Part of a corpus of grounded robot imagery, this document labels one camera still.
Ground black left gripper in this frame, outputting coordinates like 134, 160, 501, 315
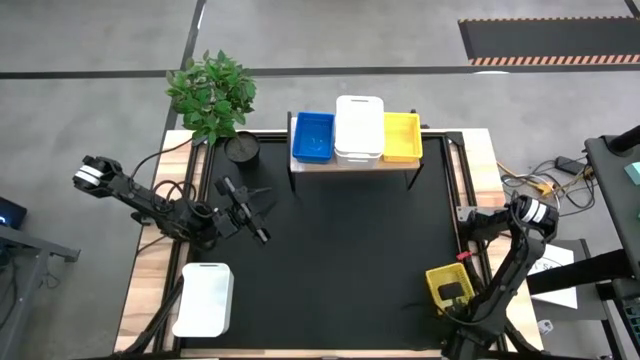
214, 175, 280, 245

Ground blue solid plastic basket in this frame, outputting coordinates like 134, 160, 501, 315
291, 111, 336, 162

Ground wooden shelf with black legs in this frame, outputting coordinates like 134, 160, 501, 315
286, 109, 426, 194

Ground black table mat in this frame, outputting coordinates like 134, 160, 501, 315
182, 135, 477, 351

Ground white printed cardboard box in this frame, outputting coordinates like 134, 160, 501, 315
529, 243, 579, 310

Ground green plant in black pot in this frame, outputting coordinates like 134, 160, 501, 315
164, 48, 263, 170

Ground black metal beam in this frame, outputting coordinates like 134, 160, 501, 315
525, 248, 640, 296

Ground black power adapter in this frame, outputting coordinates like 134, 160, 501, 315
555, 156, 581, 176

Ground dark grey side table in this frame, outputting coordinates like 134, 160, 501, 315
583, 133, 640, 281

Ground black pole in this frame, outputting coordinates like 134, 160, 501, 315
607, 124, 640, 154

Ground grey metal desk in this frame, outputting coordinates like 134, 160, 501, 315
0, 224, 81, 346

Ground dark device with blue light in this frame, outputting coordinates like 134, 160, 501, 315
0, 195, 29, 231

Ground black hazard-striped floor mat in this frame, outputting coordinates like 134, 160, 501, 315
458, 16, 640, 67

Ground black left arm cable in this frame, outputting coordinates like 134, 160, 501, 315
130, 138, 202, 207

